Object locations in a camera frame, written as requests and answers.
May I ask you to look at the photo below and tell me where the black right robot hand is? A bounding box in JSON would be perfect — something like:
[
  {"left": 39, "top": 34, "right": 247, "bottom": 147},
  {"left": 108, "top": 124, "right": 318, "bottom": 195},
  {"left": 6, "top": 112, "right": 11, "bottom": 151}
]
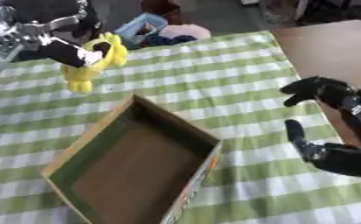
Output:
[{"left": 278, "top": 75, "right": 361, "bottom": 179}]

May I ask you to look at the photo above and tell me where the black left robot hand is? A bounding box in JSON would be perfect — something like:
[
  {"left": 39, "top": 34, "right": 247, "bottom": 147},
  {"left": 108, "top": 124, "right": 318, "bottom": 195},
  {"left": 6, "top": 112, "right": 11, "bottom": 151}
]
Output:
[{"left": 19, "top": 0, "right": 113, "bottom": 68}]

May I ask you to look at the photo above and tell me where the yellow soft toy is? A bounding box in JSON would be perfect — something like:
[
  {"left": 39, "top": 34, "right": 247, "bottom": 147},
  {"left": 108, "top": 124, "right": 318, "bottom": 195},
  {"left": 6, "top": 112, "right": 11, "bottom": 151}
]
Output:
[{"left": 59, "top": 31, "right": 130, "bottom": 94}]

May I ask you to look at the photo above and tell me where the tan cardboard box green inside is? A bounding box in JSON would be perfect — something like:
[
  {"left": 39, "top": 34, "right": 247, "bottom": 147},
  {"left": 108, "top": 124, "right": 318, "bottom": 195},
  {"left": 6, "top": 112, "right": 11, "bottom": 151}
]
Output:
[{"left": 39, "top": 94, "right": 225, "bottom": 224}]

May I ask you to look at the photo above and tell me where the light blue plastic basket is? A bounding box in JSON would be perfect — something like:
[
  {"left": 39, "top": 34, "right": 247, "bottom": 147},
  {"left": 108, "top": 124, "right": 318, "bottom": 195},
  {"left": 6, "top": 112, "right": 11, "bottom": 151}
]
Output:
[{"left": 113, "top": 12, "right": 170, "bottom": 47}]

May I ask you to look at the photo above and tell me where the dark blue soft toy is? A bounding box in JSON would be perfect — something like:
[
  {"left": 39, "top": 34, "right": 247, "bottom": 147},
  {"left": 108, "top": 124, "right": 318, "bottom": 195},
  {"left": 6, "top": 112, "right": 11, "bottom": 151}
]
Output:
[{"left": 138, "top": 34, "right": 198, "bottom": 48}]

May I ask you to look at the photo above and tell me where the brown object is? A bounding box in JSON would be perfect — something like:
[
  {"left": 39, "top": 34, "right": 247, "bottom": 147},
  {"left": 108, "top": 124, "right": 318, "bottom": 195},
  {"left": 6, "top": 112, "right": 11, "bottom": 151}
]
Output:
[{"left": 138, "top": 0, "right": 185, "bottom": 25}]

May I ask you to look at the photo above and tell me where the pink soft toy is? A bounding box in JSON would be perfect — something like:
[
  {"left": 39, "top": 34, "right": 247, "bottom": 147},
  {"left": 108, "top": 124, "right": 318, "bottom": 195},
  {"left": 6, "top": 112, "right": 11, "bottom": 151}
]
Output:
[{"left": 158, "top": 24, "right": 212, "bottom": 41}]

